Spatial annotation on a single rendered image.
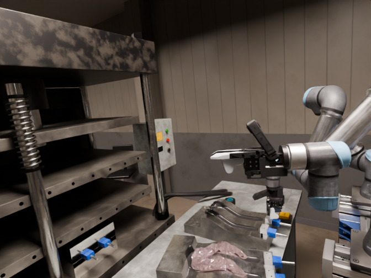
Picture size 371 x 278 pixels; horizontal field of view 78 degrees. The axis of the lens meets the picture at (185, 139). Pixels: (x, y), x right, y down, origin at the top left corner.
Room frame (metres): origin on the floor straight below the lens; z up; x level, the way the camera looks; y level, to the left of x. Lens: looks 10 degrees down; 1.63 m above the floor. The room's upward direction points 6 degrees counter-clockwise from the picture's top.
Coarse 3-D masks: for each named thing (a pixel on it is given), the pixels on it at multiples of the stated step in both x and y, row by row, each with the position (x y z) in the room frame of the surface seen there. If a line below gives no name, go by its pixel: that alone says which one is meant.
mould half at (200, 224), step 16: (208, 208) 1.47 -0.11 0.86; (240, 208) 1.37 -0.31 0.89; (192, 224) 1.29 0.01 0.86; (208, 224) 1.21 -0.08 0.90; (224, 224) 1.20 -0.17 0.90; (256, 224) 1.17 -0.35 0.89; (272, 224) 1.16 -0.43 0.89; (240, 240) 1.11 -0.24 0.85; (256, 240) 1.06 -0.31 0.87; (272, 240) 1.14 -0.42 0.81
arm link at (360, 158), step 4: (364, 152) 1.15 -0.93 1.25; (368, 152) 1.11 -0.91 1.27; (360, 156) 1.15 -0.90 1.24; (364, 156) 1.13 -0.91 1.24; (368, 156) 1.09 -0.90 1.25; (360, 160) 1.14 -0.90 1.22; (364, 160) 1.12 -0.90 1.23; (368, 160) 1.09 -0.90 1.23; (360, 164) 1.14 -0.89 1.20; (364, 164) 1.11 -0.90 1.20; (368, 164) 1.09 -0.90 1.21; (360, 168) 1.14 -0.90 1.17; (364, 168) 1.11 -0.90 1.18; (368, 168) 1.09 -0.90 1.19; (368, 172) 1.09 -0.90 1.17; (368, 176) 1.09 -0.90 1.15
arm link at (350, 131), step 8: (368, 88) 0.71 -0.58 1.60; (368, 96) 0.70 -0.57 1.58; (360, 104) 0.70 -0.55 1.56; (368, 104) 0.68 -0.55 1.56; (352, 112) 0.71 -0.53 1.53; (360, 112) 0.69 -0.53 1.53; (368, 112) 0.67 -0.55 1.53; (344, 120) 0.71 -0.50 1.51; (352, 120) 0.69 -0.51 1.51; (360, 120) 0.68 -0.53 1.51; (368, 120) 0.67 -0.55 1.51; (336, 128) 0.72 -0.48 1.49; (344, 128) 0.69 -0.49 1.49; (352, 128) 0.68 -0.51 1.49; (360, 128) 0.67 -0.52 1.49; (368, 128) 0.67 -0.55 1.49; (328, 136) 0.72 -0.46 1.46; (336, 136) 0.70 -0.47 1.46; (344, 136) 0.68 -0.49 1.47; (352, 136) 0.68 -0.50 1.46; (360, 136) 0.68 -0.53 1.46; (352, 144) 0.68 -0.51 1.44; (296, 176) 0.73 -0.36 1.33
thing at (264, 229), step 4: (264, 224) 1.12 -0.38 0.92; (260, 228) 1.09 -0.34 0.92; (264, 228) 1.09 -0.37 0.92; (268, 228) 1.11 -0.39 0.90; (272, 228) 1.10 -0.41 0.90; (260, 232) 1.10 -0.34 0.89; (264, 232) 1.08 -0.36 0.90; (268, 232) 1.08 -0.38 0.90; (272, 232) 1.07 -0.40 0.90; (276, 232) 1.08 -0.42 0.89; (272, 236) 1.07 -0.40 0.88; (284, 236) 1.05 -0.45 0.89
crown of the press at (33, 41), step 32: (0, 32) 0.87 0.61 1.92; (32, 32) 0.96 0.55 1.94; (64, 32) 1.07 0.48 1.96; (96, 32) 1.21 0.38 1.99; (0, 64) 0.85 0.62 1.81; (32, 64) 0.94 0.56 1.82; (64, 64) 1.05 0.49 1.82; (96, 64) 1.18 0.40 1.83; (128, 64) 1.36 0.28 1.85; (0, 96) 1.17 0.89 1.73; (32, 96) 1.20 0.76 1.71; (32, 128) 1.22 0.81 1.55
